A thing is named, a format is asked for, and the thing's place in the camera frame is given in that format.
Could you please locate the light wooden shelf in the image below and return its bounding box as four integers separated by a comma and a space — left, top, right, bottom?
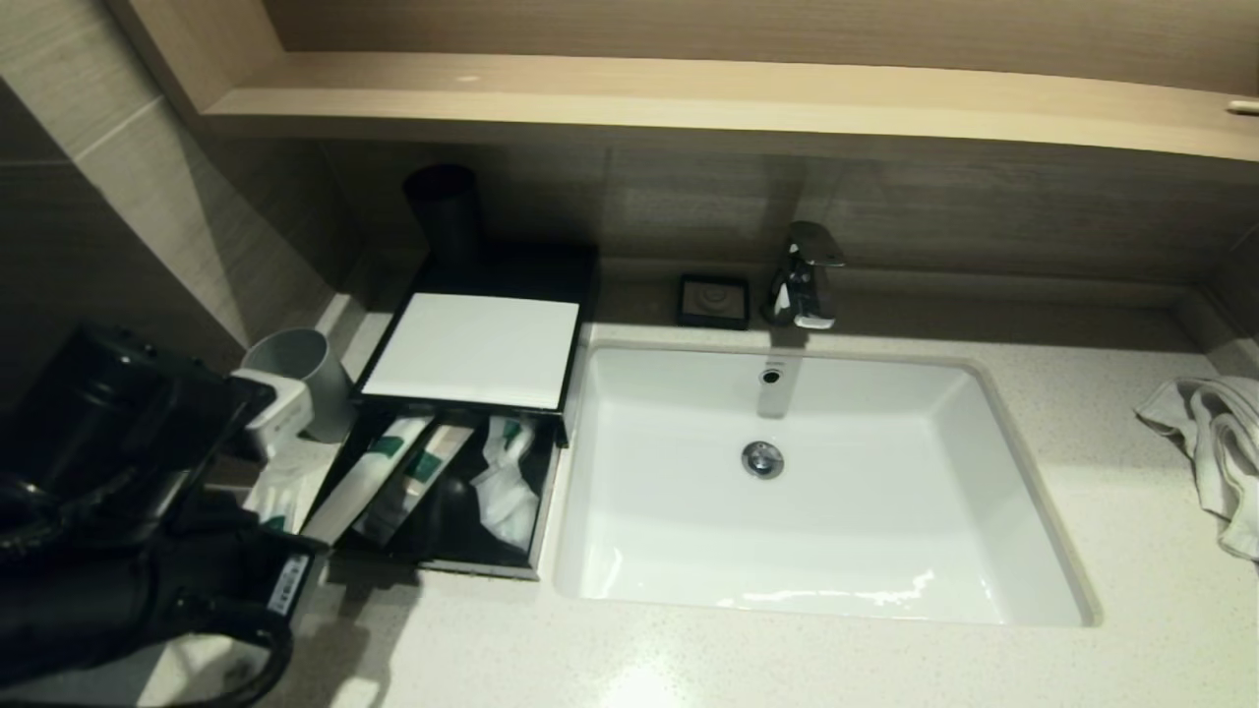
103, 0, 1259, 163

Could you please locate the toothbrush toothpaste packet green label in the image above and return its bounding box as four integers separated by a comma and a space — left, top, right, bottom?
243, 440, 340, 537

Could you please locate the drawer with plastic bags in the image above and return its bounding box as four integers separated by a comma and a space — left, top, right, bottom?
295, 407, 565, 582

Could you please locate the long toothbrush packet green band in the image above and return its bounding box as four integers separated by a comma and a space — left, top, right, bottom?
299, 414, 435, 548

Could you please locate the black amenity box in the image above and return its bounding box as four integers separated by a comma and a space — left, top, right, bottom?
352, 244, 602, 449

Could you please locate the chrome sink faucet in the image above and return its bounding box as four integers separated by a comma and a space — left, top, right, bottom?
762, 221, 847, 331

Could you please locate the white towel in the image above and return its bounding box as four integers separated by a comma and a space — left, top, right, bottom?
1132, 375, 1259, 562

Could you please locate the grey plastic cup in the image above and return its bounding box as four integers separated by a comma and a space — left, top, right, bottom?
241, 327, 356, 443

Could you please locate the white sink basin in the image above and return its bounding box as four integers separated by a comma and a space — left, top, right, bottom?
552, 340, 1102, 628

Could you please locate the comb packet green label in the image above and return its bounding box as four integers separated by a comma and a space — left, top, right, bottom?
354, 424, 477, 548

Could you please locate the chrome sink drain stopper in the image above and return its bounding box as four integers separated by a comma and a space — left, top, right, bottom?
741, 441, 786, 481

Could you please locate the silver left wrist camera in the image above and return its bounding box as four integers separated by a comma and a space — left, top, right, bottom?
230, 368, 315, 459

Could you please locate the black soap dish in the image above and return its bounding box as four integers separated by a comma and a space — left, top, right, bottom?
676, 273, 751, 331

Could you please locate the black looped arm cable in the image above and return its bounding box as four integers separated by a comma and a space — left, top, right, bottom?
148, 618, 297, 708

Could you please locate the clear sachet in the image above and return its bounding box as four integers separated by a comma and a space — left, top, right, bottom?
470, 454, 541, 553

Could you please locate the black tumbler cup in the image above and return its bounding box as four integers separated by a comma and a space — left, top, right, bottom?
402, 163, 483, 272

